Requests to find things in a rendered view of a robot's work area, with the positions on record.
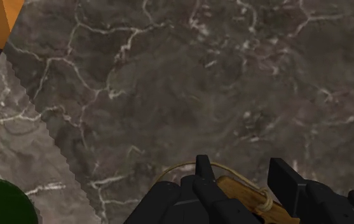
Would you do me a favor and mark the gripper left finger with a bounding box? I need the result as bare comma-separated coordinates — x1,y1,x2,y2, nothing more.
123,154,259,224

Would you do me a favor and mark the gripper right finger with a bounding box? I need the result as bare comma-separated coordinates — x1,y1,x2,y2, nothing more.
268,157,354,224

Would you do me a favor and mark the dark green round object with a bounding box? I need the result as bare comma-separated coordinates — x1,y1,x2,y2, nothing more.
0,178,40,224

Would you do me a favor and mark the wooden handle with cord loop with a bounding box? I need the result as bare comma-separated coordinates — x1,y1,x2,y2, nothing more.
154,161,301,224

